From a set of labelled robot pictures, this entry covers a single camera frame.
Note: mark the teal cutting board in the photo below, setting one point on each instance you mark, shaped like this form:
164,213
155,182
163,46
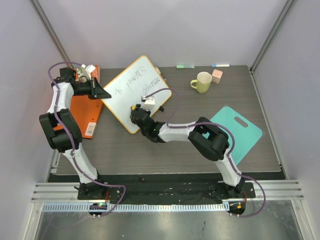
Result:
245,133

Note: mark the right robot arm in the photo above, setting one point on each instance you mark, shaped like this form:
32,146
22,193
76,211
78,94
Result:
210,139

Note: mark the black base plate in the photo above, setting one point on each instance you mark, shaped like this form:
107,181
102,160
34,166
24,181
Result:
165,189

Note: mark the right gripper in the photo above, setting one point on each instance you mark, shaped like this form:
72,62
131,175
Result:
136,114

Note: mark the orange illustrated book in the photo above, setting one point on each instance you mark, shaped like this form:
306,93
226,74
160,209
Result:
95,75

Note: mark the small box behind whiteboard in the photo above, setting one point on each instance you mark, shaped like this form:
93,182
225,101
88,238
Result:
160,73

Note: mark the blue marker pen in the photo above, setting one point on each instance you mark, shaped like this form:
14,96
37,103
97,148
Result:
220,65

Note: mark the white slotted cable duct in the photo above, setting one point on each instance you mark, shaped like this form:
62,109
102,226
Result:
95,207

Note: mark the green eraser bar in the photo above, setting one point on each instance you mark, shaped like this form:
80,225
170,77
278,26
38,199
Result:
185,66

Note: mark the whiteboard with orange frame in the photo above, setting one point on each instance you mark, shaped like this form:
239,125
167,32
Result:
127,89

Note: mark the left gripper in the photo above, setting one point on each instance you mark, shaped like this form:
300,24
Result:
97,91

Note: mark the yellow-green mug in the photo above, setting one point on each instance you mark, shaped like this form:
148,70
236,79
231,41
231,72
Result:
202,82

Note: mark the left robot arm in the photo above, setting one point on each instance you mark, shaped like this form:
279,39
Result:
62,131

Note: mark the pink cube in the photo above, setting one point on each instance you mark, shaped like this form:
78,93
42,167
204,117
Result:
216,76

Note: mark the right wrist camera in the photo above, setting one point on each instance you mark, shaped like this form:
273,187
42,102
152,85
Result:
148,103

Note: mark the orange folder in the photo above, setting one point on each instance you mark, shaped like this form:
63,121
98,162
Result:
85,112

